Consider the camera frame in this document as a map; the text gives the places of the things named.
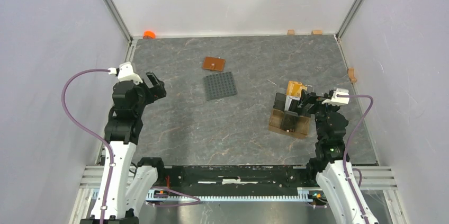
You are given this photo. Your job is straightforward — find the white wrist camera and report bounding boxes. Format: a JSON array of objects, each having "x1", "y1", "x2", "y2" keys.
[
  {"x1": 108, "y1": 61, "x2": 143, "y2": 85},
  {"x1": 322, "y1": 88, "x2": 349, "y2": 106}
]

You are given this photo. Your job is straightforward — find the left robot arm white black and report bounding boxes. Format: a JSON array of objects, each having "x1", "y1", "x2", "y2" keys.
[{"x1": 80, "y1": 72, "x2": 166, "y2": 223}]

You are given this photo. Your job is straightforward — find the dark grey studded baseplate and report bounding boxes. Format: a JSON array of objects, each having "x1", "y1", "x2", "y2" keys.
[{"x1": 203, "y1": 71, "x2": 237, "y2": 101}]

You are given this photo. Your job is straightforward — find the orange round cap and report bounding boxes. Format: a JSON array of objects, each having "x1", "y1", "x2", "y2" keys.
[{"x1": 142, "y1": 31, "x2": 156, "y2": 39}]

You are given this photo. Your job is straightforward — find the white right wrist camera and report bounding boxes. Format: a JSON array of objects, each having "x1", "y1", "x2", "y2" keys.
[{"x1": 322, "y1": 88, "x2": 349, "y2": 106}]

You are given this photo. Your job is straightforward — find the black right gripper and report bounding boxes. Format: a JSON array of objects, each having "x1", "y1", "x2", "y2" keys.
[{"x1": 297, "y1": 89, "x2": 338, "y2": 141}]

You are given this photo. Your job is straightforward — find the white slotted cable duct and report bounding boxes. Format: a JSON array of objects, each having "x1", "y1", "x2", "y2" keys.
[{"x1": 145, "y1": 189, "x2": 312, "y2": 203}]

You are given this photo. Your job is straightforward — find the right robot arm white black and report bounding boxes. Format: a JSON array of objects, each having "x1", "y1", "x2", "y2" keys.
[{"x1": 298, "y1": 88, "x2": 379, "y2": 223}]

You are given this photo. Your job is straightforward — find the black credit card stack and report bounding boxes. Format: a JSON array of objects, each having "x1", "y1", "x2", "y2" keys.
[{"x1": 273, "y1": 93, "x2": 286, "y2": 111}]

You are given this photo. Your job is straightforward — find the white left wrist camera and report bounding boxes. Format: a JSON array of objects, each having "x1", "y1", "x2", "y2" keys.
[{"x1": 108, "y1": 61, "x2": 143, "y2": 85}]

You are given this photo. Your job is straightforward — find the brown leather card holder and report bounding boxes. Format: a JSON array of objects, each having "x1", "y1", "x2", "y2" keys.
[{"x1": 202, "y1": 56, "x2": 226, "y2": 71}]

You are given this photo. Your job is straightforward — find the curved wooden piece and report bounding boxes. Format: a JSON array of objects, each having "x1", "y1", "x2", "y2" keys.
[{"x1": 347, "y1": 68, "x2": 357, "y2": 84}]

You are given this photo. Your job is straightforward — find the gold credit card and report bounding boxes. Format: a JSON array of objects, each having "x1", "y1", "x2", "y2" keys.
[{"x1": 286, "y1": 80, "x2": 308, "y2": 97}]

